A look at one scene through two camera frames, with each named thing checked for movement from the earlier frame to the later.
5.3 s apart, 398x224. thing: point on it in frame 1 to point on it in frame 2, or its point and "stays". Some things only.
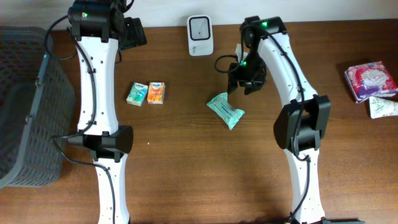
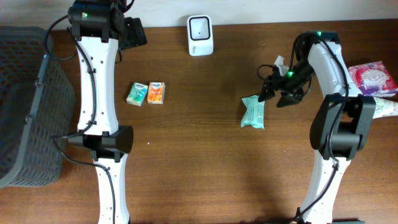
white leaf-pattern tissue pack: (382, 107) stays
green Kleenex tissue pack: (137, 94) stays
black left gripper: (136, 32) stays
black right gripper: (255, 85) to (274, 79)
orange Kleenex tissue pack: (156, 93) stays
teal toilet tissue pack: (229, 114) to (254, 115)
